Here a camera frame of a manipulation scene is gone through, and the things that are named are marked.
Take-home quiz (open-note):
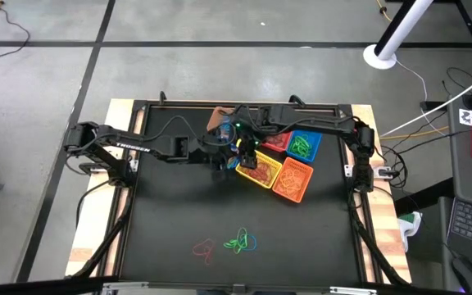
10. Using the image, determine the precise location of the peach plastic bin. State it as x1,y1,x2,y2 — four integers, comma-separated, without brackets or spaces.
206,106,237,134

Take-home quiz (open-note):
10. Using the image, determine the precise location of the yellow plastic basket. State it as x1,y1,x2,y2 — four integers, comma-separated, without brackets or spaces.
235,149,284,190

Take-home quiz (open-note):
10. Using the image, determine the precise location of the white metal bracket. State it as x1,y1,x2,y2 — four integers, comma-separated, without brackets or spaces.
102,280,150,294
329,286,379,295

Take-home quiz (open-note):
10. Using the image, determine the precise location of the yellow rubber band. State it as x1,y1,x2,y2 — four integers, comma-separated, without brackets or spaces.
278,166,308,197

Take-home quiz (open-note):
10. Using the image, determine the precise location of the black power adapter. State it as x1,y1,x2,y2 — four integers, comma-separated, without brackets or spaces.
419,100,449,112

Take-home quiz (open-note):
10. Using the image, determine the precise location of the black computer mouse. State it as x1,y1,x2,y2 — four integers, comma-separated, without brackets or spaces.
450,256,472,295

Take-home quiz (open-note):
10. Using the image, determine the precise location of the thick white cable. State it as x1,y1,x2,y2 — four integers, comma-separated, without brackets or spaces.
379,65,472,138

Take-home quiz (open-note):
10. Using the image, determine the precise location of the white black marker tag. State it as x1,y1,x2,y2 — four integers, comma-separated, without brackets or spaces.
458,107,472,127

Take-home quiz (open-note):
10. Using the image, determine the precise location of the thin white cable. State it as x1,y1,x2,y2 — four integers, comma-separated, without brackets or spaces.
394,58,450,137

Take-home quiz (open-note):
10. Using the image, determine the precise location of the black coiled cable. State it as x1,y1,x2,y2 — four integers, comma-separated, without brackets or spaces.
442,66,472,98

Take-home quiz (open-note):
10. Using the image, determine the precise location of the white pole with round base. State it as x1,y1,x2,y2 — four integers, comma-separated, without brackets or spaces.
361,0,434,70

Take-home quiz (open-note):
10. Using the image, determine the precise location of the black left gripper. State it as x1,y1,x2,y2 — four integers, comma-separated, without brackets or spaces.
170,134,231,184

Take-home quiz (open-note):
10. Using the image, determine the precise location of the black floor cable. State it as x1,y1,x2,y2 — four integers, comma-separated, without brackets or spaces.
0,6,31,63

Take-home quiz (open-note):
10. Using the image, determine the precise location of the black frame crossbar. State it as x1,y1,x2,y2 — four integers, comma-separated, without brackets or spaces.
0,275,472,295

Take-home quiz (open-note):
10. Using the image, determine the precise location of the red plastic basket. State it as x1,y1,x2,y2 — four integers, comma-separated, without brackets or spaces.
260,130,294,154

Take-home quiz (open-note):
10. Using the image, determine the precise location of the white green object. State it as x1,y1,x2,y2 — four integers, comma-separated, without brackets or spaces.
397,210,424,254

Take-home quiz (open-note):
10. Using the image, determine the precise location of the orange plastic basket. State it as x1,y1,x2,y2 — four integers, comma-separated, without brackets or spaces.
271,157,315,204

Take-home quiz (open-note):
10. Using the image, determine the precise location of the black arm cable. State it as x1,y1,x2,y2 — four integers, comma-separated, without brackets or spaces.
152,114,205,145

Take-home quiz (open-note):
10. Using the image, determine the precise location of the blue plastic basket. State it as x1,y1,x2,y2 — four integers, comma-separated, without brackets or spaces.
285,129,324,164
218,122,242,170

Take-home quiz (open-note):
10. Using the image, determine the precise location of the red rubber band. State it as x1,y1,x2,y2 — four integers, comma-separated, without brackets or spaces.
192,238,217,266
247,161,277,185

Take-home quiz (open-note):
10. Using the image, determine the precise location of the yellow cable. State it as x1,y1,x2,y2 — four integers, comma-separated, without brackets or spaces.
379,125,451,141
374,0,393,22

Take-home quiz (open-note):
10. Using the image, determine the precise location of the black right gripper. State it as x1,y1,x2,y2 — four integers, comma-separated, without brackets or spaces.
229,116,267,170

